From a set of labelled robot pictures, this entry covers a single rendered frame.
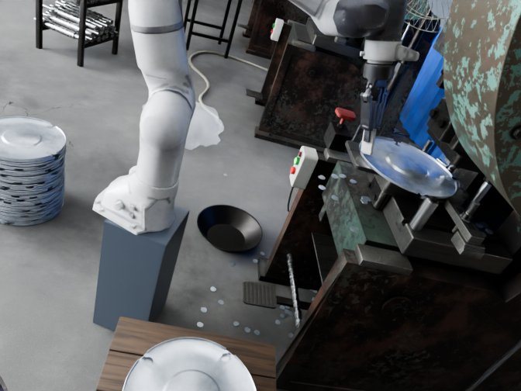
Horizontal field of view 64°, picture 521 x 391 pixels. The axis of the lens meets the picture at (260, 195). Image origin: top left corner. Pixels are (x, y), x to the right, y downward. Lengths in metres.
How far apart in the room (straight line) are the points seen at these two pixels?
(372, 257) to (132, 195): 0.63
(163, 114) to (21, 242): 0.99
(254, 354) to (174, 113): 0.62
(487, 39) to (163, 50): 0.60
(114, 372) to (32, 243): 0.85
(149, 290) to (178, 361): 0.33
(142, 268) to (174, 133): 0.46
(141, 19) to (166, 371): 0.75
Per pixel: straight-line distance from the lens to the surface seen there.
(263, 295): 1.51
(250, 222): 1.96
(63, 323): 1.54
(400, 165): 1.21
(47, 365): 1.46
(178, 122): 0.94
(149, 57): 0.95
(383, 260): 1.08
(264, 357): 1.13
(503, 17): 0.64
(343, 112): 1.47
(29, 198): 1.76
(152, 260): 1.21
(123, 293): 1.36
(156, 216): 1.16
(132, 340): 1.08
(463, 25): 0.73
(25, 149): 1.71
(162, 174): 1.08
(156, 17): 0.93
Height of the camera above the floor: 1.25
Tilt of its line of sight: 34 degrees down
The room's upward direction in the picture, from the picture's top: 21 degrees clockwise
